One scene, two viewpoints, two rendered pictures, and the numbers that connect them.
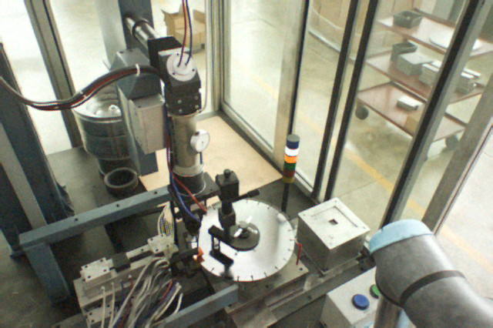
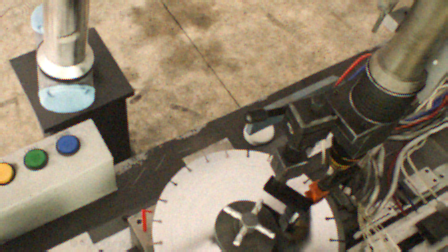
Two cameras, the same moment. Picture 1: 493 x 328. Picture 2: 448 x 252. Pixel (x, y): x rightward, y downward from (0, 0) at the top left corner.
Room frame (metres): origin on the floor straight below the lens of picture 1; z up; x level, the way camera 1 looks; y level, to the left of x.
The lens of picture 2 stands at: (1.15, -0.13, 1.82)
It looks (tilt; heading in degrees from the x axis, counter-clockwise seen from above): 60 degrees down; 182
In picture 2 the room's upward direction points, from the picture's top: 1 degrees clockwise
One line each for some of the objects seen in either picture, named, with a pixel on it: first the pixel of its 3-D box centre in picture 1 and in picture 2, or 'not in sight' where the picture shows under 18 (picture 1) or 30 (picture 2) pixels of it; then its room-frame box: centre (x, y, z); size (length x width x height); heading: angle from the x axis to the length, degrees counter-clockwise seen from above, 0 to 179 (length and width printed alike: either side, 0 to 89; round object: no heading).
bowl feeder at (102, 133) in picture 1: (119, 133); not in sight; (1.37, 0.56, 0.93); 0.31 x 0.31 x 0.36
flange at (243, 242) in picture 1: (243, 233); (246, 228); (0.81, 0.00, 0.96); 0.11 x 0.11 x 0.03
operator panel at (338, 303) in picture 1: (368, 301); (45, 182); (0.68, -0.40, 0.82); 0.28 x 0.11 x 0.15; 122
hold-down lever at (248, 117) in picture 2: (243, 192); (275, 121); (0.74, 0.01, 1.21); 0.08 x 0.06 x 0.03; 122
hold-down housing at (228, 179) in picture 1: (226, 199); (300, 139); (0.75, 0.05, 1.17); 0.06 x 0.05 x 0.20; 113
